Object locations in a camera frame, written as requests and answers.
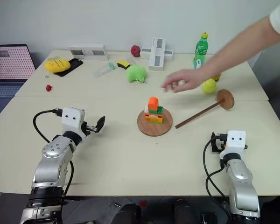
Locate black tray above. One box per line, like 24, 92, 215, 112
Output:
53, 58, 84, 78

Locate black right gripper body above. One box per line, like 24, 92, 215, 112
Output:
215, 133, 228, 151

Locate yellow black sponge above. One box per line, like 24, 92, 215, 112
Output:
116, 59, 132, 70

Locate colourful toy brick tower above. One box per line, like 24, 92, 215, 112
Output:
144, 97, 164, 125

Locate person's bare hand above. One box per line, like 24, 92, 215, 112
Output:
161, 68, 208, 94

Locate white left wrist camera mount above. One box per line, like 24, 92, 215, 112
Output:
61, 107, 86, 139

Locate white cross-shaped block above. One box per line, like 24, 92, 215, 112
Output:
148, 37, 167, 72

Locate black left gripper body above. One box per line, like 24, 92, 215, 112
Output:
81, 121, 98, 136

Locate clear plastic syringe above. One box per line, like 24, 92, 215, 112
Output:
93, 62, 116, 78

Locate yellow plush toy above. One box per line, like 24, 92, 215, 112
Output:
44, 58, 71, 74

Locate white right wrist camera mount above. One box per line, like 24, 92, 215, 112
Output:
220, 130, 247, 160

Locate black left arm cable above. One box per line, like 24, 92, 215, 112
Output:
33, 108, 75, 196

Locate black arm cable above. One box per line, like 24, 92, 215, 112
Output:
33, 108, 75, 196
203, 137, 232, 221

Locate open laptop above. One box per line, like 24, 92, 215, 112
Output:
0, 44, 37, 99

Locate white box with grey print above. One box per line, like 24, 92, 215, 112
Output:
140, 47, 174, 62

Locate wide white box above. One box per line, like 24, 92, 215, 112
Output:
68, 44, 110, 61

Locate green plush toy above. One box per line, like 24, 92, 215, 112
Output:
126, 64, 148, 84

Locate round wooden base disc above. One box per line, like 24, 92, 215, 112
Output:
137, 109, 174, 137

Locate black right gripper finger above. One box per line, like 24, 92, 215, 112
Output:
210, 132, 221, 154

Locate yellow tennis ball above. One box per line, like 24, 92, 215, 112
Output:
202, 78, 217, 94

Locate red apple toy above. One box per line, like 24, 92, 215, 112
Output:
130, 45, 142, 58

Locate green soda bottle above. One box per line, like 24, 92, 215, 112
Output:
193, 32, 210, 70

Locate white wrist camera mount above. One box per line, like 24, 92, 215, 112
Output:
220, 130, 247, 160
61, 107, 86, 139

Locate wooden stick with round base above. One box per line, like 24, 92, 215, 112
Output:
175, 89, 235, 130

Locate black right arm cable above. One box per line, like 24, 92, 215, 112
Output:
203, 137, 232, 221

